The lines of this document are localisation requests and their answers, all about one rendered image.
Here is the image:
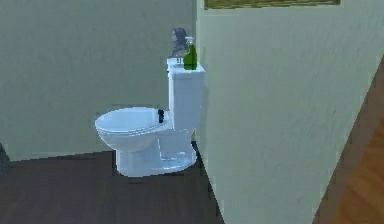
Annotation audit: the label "green soap dispenser bottle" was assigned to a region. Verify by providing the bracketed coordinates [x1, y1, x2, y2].
[183, 36, 199, 71]

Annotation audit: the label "white toilet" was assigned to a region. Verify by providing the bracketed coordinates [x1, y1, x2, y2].
[94, 57, 206, 178]

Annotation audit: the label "dark grey rounded object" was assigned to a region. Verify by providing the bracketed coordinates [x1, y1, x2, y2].
[0, 143, 11, 178]

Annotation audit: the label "grey figurine statue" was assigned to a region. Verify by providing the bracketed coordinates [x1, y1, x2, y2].
[171, 27, 189, 64]

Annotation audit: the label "framed green wall picture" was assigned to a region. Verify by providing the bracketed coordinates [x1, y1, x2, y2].
[203, 0, 342, 10]

